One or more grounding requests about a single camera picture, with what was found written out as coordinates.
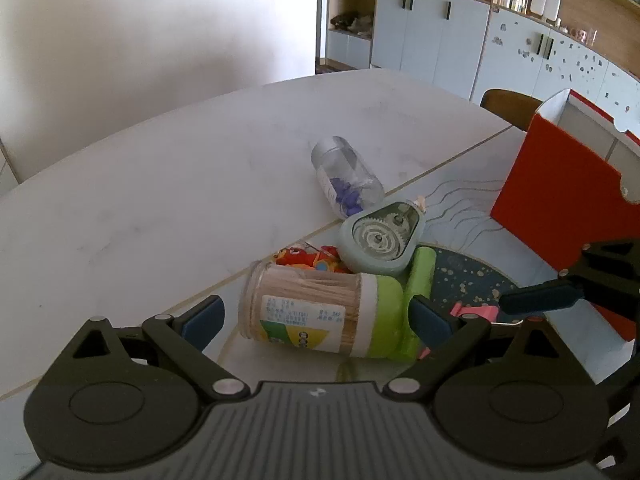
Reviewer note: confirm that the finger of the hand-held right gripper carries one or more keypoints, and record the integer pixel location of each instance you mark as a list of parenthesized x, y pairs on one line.
[(545, 297), (610, 260)]

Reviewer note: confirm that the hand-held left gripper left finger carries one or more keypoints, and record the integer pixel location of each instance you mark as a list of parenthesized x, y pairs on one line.
[(202, 320)]

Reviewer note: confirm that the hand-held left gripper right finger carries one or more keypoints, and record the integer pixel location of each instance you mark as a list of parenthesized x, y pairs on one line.
[(430, 322)]

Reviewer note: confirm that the red cardboard box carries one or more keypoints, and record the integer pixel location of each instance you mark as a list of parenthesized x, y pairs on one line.
[(560, 200)]

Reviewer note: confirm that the pale green correction tape dispenser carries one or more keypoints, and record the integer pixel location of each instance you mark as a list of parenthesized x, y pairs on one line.
[(380, 240)]

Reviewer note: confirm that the toothpick jar with green lid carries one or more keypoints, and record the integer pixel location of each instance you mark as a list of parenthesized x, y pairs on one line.
[(310, 305)]

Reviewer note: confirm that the clear bottle of purple pins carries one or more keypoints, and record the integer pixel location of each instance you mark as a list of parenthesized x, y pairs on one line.
[(345, 170)]

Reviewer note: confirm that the dark blue round placemat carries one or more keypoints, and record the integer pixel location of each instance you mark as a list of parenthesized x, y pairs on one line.
[(470, 280)]

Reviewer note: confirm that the glass cups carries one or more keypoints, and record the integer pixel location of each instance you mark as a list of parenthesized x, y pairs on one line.
[(582, 35)]

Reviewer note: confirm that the pile of dark shoes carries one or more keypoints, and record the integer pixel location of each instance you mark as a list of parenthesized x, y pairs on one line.
[(350, 22)]

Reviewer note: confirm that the large grey wall cabinet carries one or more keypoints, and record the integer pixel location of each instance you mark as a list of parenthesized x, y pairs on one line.
[(450, 35)]

